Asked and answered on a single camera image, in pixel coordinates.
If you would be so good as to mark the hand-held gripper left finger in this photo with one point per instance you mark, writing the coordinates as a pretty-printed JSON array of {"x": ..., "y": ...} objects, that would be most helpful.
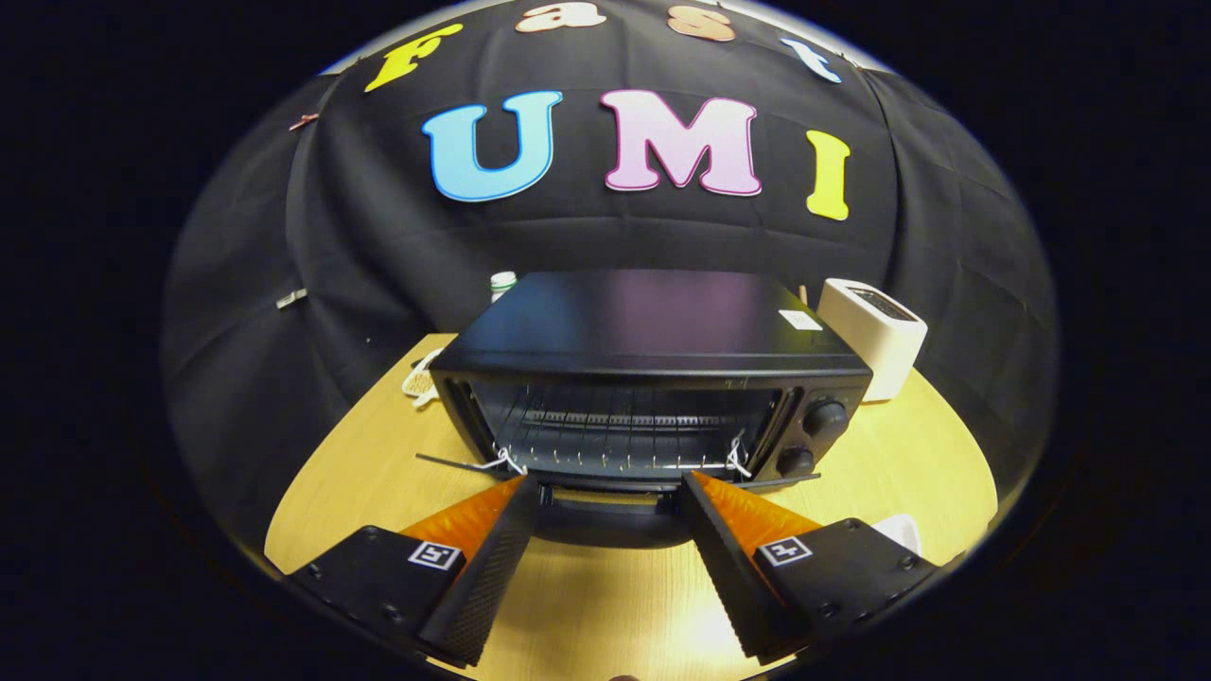
[{"x": 492, "y": 567}]

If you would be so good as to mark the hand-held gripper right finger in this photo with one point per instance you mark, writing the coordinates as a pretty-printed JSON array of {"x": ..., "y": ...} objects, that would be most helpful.
[{"x": 724, "y": 563}]

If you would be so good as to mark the white square plate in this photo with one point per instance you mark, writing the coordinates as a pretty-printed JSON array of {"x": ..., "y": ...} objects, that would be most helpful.
[{"x": 899, "y": 532}]

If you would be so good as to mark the black toaster oven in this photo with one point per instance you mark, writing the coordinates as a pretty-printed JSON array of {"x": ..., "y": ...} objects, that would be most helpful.
[{"x": 643, "y": 322}]

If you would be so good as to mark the white pop-up toaster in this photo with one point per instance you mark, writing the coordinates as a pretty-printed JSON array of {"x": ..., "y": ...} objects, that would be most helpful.
[{"x": 870, "y": 340}]

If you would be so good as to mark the small white bottle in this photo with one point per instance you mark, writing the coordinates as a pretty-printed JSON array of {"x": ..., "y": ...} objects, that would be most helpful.
[{"x": 502, "y": 286}]

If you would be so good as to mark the white clip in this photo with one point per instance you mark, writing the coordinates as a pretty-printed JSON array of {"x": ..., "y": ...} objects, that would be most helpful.
[{"x": 290, "y": 299}]

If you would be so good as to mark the black backdrop cloth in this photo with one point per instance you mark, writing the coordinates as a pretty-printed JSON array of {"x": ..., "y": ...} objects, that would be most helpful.
[{"x": 378, "y": 246}]

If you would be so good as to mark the pink clip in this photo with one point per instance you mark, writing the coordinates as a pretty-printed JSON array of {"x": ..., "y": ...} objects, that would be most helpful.
[{"x": 303, "y": 122}]

